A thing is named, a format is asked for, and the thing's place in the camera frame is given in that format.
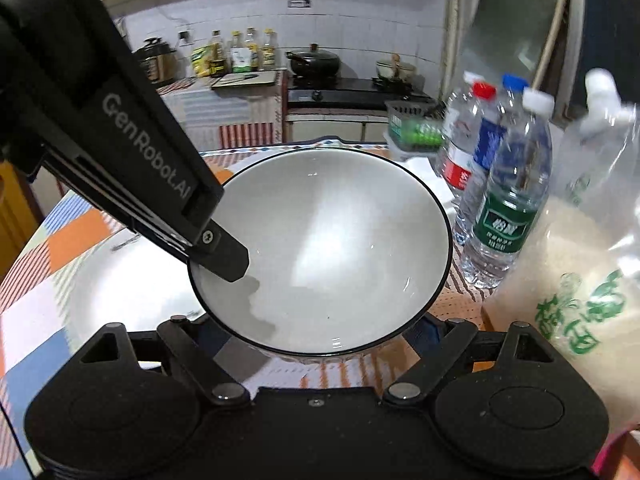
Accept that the clear bag of rice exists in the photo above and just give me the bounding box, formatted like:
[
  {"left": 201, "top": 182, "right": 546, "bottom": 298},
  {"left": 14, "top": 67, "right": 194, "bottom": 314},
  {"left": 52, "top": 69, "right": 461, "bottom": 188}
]
[{"left": 482, "top": 67, "right": 640, "bottom": 441}]

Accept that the beige pipe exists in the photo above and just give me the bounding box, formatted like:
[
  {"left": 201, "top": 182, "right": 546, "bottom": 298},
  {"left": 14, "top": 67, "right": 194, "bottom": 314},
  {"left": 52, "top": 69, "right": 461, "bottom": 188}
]
[{"left": 532, "top": 0, "right": 572, "bottom": 91}]

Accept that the colourful patchwork tablecloth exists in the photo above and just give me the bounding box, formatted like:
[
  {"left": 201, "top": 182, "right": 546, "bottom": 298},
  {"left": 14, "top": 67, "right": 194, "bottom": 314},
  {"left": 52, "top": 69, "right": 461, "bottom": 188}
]
[{"left": 0, "top": 137, "right": 496, "bottom": 411}]

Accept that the water bottle with red label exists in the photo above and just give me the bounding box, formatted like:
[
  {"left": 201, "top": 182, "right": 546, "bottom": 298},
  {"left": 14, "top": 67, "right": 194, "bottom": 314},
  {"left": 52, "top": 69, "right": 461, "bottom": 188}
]
[{"left": 434, "top": 81, "right": 498, "bottom": 248}]

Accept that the black pressure cooker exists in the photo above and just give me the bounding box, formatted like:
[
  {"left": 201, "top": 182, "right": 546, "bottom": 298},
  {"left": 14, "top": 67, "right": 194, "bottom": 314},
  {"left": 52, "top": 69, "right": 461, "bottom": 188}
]
[{"left": 132, "top": 37, "right": 177, "bottom": 85}]

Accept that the bottle with green white label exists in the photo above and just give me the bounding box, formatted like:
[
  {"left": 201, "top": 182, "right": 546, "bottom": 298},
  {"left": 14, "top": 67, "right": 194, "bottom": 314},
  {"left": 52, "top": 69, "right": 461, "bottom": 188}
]
[{"left": 230, "top": 31, "right": 253, "bottom": 73}]

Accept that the white plate with small print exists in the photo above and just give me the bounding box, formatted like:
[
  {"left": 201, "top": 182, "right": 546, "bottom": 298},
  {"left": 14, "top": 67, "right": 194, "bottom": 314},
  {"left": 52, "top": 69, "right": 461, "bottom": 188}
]
[{"left": 64, "top": 154, "right": 321, "bottom": 386}]

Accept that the clear bottle with white cap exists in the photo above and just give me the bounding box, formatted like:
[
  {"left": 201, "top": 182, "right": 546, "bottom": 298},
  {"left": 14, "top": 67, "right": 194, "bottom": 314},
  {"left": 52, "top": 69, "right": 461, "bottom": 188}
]
[{"left": 442, "top": 71, "right": 480, "bottom": 128}]

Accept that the water bottle with green label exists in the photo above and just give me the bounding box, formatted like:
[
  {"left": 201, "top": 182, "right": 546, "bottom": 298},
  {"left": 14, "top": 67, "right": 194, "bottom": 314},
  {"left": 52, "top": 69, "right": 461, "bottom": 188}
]
[{"left": 460, "top": 87, "right": 553, "bottom": 290}]

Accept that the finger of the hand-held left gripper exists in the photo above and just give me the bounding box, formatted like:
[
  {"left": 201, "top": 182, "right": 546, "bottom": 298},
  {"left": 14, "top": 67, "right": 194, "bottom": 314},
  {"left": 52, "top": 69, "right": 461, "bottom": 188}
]
[{"left": 187, "top": 216, "right": 250, "bottom": 282}]

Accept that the green plastic basket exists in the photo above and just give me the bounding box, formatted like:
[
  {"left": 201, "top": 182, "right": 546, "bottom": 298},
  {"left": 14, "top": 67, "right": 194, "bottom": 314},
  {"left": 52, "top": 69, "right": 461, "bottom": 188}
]
[{"left": 384, "top": 100, "right": 446, "bottom": 153}]

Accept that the water bottle with blue label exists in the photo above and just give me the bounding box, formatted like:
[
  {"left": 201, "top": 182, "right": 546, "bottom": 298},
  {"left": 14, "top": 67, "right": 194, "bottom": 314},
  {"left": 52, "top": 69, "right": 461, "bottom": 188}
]
[{"left": 472, "top": 74, "right": 526, "bottom": 177}]

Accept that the striped patchwork counter cloth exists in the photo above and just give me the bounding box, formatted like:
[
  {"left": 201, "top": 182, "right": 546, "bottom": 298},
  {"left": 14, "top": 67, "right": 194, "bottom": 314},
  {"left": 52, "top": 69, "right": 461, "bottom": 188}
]
[{"left": 155, "top": 77, "right": 286, "bottom": 151}]

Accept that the white lower cabinet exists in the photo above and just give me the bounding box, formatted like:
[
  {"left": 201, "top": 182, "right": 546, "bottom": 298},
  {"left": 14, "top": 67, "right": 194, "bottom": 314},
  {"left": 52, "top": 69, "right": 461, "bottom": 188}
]
[{"left": 285, "top": 105, "right": 396, "bottom": 143}]

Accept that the cream pot with lid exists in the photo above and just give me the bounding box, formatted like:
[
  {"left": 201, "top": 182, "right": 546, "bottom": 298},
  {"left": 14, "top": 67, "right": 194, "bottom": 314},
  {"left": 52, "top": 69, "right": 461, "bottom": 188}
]
[{"left": 375, "top": 55, "right": 417, "bottom": 82}]

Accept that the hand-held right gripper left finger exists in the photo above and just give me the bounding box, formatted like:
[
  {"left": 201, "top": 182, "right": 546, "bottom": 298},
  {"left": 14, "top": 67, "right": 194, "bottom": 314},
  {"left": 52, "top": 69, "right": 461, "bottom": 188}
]
[{"left": 80, "top": 315, "right": 251, "bottom": 406}]

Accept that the black gas stove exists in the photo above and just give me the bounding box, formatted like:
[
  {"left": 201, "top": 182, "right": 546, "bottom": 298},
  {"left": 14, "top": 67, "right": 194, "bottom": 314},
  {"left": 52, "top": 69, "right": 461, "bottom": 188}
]
[{"left": 287, "top": 76, "right": 433, "bottom": 108}]

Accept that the yellow green food packet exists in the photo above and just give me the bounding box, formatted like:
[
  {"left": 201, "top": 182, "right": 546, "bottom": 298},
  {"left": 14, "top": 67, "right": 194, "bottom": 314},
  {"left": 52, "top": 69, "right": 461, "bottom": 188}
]
[{"left": 191, "top": 45, "right": 213, "bottom": 78}]

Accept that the white bowl with black rim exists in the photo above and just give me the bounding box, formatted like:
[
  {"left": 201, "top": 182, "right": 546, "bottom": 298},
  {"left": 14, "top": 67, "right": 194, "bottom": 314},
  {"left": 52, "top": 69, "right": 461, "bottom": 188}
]
[{"left": 187, "top": 149, "right": 455, "bottom": 361}]

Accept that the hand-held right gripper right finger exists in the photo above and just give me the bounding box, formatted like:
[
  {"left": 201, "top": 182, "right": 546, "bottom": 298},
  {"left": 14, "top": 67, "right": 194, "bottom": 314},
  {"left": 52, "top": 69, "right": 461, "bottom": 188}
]
[{"left": 382, "top": 316, "right": 556, "bottom": 406}]

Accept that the white cutting board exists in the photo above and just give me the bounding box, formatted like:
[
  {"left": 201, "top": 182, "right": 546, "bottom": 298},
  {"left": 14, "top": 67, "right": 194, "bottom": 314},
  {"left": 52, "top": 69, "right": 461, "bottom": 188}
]
[{"left": 211, "top": 71, "right": 277, "bottom": 91}]

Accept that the oil bottle with dark label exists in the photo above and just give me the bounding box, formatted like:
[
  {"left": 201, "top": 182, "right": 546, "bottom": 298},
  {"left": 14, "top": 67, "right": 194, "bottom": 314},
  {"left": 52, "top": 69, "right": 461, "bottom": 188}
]
[{"left": 209, "top": 30, "right": 227, "bottom": 78}]

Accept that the black wok with lid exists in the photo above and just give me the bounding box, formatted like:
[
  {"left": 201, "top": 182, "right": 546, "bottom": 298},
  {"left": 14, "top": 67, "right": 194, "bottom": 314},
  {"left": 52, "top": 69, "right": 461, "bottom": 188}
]
[{"left": 286, "top": 43, "right": 342, "bottom": 78}]

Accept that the yellow oil bottle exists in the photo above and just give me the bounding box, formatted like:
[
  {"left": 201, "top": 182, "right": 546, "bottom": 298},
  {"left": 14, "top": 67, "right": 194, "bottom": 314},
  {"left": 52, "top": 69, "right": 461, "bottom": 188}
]
[
  {"left": 261, "top": 29, "right": 277, "bottom": 71},
  {"left": 245, "top": 27, "right": 262, "bottom": 71}
]

